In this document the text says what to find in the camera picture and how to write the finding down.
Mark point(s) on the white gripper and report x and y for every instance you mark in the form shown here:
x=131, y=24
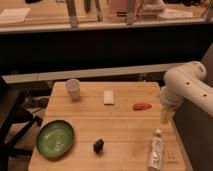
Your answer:
x=166, y=115

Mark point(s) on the white eraser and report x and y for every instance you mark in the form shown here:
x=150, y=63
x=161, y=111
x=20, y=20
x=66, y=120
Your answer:
x=108, y=97

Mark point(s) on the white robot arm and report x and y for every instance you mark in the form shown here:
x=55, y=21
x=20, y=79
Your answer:
x=185, y=82

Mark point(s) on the orange red object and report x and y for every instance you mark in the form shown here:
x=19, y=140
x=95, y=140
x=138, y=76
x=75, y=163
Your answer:
x=141, y=106

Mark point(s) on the clear plastic bottle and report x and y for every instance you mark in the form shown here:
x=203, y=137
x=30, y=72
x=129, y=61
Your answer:
x=156, y=152

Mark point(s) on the dark small object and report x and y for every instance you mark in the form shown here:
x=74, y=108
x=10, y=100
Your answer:
x=98, y=146

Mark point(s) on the white paper cup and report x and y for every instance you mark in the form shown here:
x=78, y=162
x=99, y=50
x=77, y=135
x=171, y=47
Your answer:
x=73, y=88

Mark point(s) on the green plate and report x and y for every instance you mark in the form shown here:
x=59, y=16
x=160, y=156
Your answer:
x=55, y=139

